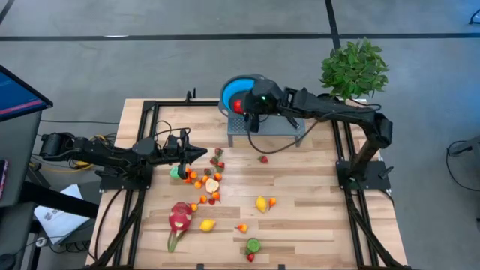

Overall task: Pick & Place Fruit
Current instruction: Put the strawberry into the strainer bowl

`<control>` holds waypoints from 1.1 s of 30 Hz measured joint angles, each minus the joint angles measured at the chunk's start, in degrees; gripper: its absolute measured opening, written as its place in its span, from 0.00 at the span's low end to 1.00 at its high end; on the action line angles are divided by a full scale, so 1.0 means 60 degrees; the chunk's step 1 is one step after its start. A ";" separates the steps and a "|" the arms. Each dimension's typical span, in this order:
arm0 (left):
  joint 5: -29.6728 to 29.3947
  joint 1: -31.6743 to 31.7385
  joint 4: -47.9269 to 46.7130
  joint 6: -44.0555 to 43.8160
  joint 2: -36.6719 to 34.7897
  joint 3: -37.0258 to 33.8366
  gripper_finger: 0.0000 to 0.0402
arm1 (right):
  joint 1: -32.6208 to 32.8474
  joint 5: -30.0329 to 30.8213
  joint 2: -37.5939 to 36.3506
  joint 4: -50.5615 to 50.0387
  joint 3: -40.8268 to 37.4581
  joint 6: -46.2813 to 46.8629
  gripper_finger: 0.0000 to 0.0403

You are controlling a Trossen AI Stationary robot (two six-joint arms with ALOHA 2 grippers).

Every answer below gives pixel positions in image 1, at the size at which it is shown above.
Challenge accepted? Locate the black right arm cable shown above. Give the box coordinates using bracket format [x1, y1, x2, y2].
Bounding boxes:
[344, 97, 383, 113]

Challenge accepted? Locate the black floor cable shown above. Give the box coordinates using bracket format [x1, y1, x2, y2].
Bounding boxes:
[445, 139, 480, 193]

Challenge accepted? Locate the blue collapsible colander bowl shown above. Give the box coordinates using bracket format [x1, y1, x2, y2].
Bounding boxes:
[218, 73, 260, 120]

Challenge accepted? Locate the grey perforated metal shelf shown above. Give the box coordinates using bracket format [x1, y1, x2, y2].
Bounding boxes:
[226, 89, 307, 149]

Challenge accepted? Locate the black desk crossbar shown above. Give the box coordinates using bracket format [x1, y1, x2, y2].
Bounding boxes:
[18, 181, 100, 220]

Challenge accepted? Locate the pink dragon fruit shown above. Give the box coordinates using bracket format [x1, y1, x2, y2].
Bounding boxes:
[166, 201, 194, 254]

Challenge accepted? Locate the monitor with blue screen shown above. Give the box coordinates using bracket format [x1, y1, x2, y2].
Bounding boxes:
[0, 64, 54, 123]

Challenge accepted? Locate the green kiwi half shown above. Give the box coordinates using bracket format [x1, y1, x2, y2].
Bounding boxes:
[245, 237, 262, 254]

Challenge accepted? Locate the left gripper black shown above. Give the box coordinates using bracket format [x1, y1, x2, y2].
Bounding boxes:
[160, 128, 209, 181]

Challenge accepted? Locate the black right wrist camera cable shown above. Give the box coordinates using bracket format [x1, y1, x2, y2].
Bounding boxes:
[246, 112, 331, 155]

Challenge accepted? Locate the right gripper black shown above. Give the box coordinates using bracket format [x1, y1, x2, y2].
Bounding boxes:
[241, 73, 286, 134]

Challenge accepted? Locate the green potted artificial plant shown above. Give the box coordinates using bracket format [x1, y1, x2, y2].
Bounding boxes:
[313, 36, 390, 124]

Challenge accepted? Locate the white paper sheet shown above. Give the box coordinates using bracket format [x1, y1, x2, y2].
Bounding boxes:
[33, 183, 92, 245]

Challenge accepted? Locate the yellow floor cable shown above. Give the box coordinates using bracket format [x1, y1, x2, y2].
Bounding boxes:
[28, 160, 95, 174]

